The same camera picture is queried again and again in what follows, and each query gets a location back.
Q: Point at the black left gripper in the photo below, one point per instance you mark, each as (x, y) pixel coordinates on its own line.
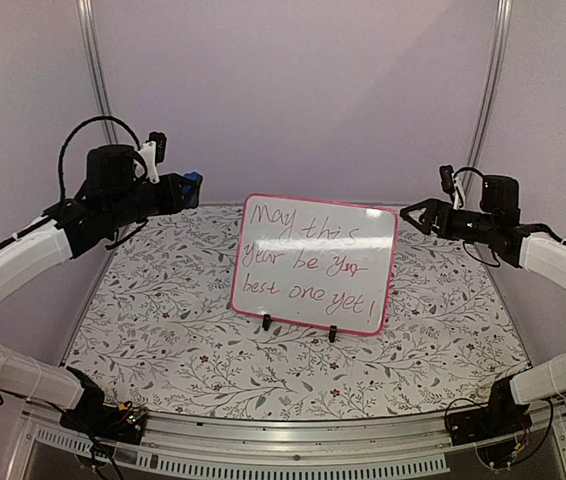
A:
(175, 199)

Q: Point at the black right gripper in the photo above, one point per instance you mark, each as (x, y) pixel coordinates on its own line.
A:
(428, 219)

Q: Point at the blue whiteboard eraser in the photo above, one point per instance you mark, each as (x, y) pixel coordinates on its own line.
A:
(193, 180)

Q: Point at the pink framed whiteboard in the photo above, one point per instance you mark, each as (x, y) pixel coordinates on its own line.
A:
(324, 265)

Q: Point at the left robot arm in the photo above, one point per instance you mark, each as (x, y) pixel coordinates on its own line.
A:
(49, 241)

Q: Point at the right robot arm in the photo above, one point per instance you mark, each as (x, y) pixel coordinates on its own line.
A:
(530, 247)

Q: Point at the floral table mat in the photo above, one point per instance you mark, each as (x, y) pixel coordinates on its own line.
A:
(160, 331)

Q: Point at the black stand foot left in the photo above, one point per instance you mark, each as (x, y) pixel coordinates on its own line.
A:
(266, 322)

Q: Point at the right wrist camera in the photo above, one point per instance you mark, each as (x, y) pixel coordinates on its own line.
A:
(452, 186)

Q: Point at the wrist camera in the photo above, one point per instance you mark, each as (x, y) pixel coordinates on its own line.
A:
(452, 186)
(153, 153)

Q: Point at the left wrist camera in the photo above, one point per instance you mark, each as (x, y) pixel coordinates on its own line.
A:
(153, 153)

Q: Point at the left aluminium frame post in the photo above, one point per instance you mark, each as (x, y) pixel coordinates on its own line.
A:
(96, 72)

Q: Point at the aluminium frame post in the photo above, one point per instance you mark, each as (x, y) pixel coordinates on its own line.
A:
(96, 72)
(497, 52)

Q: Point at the right aluminium frame post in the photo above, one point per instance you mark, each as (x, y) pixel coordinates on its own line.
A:
(497, 52)

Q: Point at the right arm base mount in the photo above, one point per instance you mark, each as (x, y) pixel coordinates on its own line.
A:
(499, 436)

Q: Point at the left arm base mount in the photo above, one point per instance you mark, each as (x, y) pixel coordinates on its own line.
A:
(124, 423)

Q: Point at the front aluminium rail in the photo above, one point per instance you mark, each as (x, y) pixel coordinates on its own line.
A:
(184, 447)

